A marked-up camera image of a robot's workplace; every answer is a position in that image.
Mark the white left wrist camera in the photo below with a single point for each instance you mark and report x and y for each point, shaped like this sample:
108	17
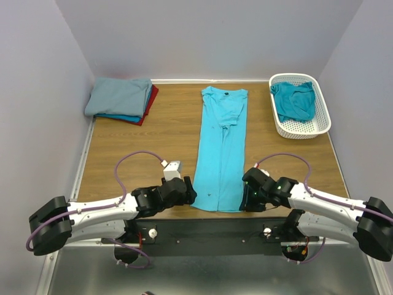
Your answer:
171	169

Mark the folded red t-shirt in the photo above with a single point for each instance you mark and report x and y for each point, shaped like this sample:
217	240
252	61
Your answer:
139	120

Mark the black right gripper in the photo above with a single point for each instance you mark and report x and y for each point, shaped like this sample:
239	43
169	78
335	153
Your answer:
249	198

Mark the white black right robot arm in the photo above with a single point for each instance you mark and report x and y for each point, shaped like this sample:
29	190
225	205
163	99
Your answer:
313	213

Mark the folded blue t-shirt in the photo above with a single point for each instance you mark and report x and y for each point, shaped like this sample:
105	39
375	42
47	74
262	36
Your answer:
122	118

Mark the bright cyan t-shirt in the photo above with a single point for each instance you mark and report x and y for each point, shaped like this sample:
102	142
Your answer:
221	152

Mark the teal t-shirt in basket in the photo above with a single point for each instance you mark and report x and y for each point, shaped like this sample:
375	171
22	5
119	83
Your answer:
294	102

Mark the folded grey-blue t-shirt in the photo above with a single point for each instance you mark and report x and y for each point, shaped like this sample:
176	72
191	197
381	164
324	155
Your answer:
108	85

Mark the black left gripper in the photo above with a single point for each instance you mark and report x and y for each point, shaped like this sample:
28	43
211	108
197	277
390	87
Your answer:
187	192

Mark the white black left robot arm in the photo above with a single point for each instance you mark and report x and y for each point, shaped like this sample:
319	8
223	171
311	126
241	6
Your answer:
59	222

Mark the white perforated laundry basket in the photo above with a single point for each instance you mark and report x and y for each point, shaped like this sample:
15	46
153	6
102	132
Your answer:
291	129

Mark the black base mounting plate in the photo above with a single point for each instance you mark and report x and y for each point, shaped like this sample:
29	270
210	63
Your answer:
147	239

